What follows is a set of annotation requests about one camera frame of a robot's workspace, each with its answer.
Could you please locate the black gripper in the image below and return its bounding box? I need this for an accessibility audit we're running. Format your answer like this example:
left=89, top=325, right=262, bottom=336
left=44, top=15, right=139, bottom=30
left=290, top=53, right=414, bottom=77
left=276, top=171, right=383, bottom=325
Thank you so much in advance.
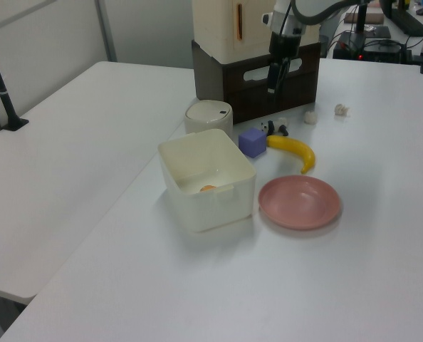
left=266, top=31, right=302, bottom=108

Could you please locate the purple cube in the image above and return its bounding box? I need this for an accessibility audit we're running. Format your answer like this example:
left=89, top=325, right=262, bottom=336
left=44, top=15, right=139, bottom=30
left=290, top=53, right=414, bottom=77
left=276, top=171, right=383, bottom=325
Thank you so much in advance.
left=238, top=128, right=268, bottom=159

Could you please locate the pink plate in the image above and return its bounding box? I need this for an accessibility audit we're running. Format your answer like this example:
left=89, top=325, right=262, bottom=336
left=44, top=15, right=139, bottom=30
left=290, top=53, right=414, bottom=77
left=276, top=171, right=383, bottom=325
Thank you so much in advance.
left=257, top=175, right=341, bottom=231

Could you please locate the dark brown drawer box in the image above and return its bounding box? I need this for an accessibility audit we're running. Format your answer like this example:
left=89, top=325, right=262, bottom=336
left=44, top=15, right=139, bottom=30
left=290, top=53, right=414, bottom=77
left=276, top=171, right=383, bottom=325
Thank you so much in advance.
left=191, top=39, right=322, bottom=125

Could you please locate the panda toy figure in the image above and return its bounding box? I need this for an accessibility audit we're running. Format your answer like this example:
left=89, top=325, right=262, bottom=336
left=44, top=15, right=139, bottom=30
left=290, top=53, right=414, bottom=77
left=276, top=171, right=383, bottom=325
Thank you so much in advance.
left=259, top=118, right=291, bottom=138

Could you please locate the yellow banana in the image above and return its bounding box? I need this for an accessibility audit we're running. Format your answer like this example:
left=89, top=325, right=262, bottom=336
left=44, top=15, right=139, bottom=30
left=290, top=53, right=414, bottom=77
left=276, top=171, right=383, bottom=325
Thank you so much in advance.
left=266, top=135, right=316, bottom=175

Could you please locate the small white lidded trash can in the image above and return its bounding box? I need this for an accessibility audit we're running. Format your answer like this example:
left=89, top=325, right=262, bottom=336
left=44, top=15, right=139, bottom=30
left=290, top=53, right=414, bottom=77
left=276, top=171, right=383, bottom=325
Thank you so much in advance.
left=183, top=100, right=234, bottom=140

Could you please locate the black electronics box red light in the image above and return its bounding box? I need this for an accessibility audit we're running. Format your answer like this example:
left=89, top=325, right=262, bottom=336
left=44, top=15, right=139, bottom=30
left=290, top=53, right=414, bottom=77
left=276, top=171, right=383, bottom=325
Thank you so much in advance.
left=333, top=31, right=412, bottom=63

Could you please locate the dark monitor base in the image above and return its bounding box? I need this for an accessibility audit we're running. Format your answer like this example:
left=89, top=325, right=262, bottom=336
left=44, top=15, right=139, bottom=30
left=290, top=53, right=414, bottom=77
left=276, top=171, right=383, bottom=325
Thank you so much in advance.
left=380, top=0, right=423, bottom=37

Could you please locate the white open storage bin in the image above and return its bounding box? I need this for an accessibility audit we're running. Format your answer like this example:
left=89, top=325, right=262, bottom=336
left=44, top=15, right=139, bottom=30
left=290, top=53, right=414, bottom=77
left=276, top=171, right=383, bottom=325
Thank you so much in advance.
left=157, top=128, right=258, bottom=234

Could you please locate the cream cabinet with orange handle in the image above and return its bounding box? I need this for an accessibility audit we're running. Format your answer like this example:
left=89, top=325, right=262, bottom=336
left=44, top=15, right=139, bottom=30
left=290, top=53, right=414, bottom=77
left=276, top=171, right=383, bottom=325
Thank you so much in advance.
left=192, top=0, right=322, bottom=66

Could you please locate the black upright stand post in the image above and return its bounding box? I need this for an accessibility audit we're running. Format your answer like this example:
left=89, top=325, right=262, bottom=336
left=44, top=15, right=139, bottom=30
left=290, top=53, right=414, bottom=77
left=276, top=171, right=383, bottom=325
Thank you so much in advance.
left=353, top=2, right=370, bottom=35

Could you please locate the grey partition post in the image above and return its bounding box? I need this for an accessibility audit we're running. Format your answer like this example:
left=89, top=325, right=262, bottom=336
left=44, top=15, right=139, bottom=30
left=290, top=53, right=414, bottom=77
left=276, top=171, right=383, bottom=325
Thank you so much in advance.
left=93, top=0, right=118, bottom=63

